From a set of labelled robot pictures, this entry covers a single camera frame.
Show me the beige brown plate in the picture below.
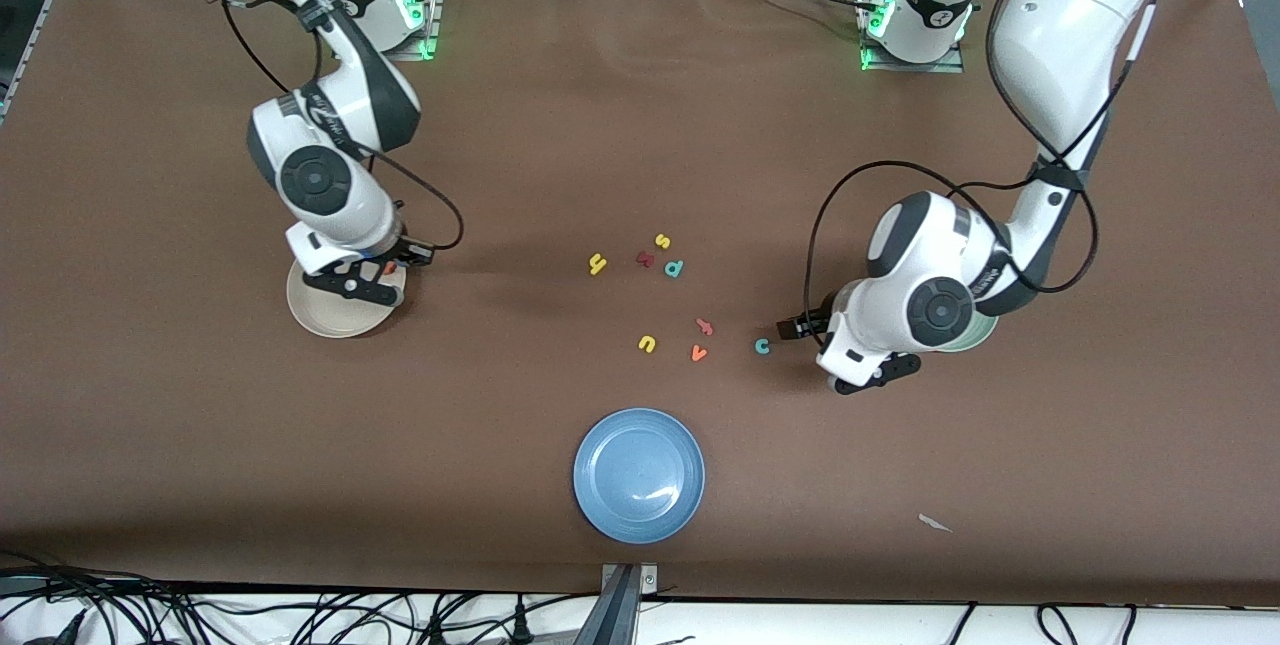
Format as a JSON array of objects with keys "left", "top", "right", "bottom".
[{"left": 286, "top": 260, "right": 408, "bottom": 339}]

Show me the green plate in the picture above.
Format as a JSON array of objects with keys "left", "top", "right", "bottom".
[{"left": 955, "top": 313, "right": 1002, "bottom": 354}]

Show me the blue plate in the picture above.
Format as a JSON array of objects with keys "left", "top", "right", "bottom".
[{"left": 573, "top": 408, "right": 706, "bottom": 545}]

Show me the brown paper table cover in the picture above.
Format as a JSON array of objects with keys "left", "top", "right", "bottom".
[{"left": 0, "top": 0, "right": 1280, "bottom": 606}]

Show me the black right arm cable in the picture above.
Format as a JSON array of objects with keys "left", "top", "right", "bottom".
[{"left": 205, "top": 0, "right": 466, "bottom": 251}]

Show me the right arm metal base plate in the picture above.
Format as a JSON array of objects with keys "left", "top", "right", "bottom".
[{"left": 385, "top": 0, "right": 443, "bottom": 62}]

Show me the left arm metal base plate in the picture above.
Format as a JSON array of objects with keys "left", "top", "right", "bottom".
[{"left": 860, "top": 0, "right": 966, "bottom": 74}]

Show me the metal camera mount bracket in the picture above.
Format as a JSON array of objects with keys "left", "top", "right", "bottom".
[{"left": 575, "top": 563, "right": 659, "bottom": 645}]

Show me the looped black cable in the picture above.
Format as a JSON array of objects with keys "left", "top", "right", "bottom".
[{"left": 1037, "top": 603, "right": 1081, "bottom": 645}]

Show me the black cable bundle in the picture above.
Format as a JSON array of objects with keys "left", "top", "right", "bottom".
[{"left": 0, "top": 550, "right": 601, "bottom": 645}]

